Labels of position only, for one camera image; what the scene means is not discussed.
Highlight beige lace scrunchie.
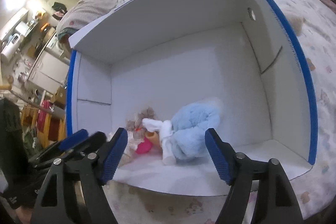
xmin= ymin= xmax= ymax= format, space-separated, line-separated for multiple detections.
xmin=126 ymin=107 xmax=157 ymax=140

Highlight white socks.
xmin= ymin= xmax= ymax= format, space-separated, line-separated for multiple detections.
xmin=142 ymin=118 xmax=177 ymax=165

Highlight pink round sponge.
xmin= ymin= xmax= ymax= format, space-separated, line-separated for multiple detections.
xmin=135 ymin=138 xmax=153 ymax=155

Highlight white kitchen cabinet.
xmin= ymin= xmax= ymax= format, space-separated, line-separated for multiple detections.
xmin=28 ymin=51 xmax=69 ymax=94

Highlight white washing machine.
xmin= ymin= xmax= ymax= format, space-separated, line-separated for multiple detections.
xmin=46 ymin=34 xmax=65 ymax=59

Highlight light blue fluffy cloth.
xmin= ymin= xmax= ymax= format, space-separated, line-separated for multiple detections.
xmin=170 ymin=97 xmax=223 ymax=161

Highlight white kitchen appliance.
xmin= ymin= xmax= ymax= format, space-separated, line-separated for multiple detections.
xmin=1 ymin=33 xmax=22 ymax=64

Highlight white box blue tape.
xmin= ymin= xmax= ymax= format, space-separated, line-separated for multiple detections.
xmin=65 ymin=0 xmax=319 ymax=197

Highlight cream fluffy plush item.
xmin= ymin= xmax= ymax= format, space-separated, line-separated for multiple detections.
xmin=286 ymin=14 xmax=303 ymax=36

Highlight floral fleece bed blanket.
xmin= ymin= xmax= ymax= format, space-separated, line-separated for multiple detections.
xmin=105 ymin=0 xmax=335 ymax=223

